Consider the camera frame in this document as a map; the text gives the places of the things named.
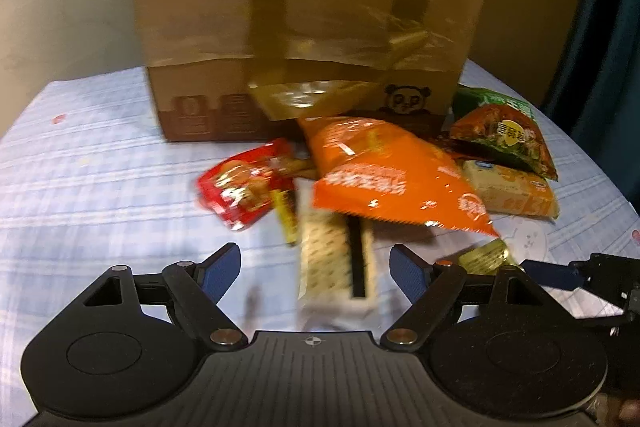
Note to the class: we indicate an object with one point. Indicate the yellow cracker packet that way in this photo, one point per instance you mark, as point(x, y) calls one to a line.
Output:
point(510, 192)

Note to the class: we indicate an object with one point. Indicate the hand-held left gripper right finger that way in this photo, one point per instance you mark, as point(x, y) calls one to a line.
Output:
point(407, 272)

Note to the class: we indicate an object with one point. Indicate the gold candy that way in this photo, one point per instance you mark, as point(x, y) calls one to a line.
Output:
point(487, 257)

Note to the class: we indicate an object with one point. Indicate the orange snack packet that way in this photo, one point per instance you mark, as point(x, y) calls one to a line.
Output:
point(390, 177)

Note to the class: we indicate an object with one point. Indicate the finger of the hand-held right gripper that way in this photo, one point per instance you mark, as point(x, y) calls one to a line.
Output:
point(550, 274)

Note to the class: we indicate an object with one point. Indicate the red snack packet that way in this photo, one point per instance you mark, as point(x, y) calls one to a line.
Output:
point(240, 187)

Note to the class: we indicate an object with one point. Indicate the yellow stick packet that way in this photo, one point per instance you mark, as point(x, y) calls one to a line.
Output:
point(286, 217)

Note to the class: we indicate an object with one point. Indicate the green snack packet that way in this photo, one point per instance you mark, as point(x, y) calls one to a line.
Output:
point(500, 132)

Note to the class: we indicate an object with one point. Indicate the brown cardboard box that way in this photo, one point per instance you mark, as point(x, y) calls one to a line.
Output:
point(200, 117)

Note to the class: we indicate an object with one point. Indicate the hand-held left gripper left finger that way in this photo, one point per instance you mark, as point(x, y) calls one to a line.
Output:
point(222, 269)

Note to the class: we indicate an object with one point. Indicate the white dotted snack packet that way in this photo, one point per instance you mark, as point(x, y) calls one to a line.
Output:
point(325, 252)

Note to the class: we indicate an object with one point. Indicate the wooden panel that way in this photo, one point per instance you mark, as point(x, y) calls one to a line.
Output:
point(525, 7)

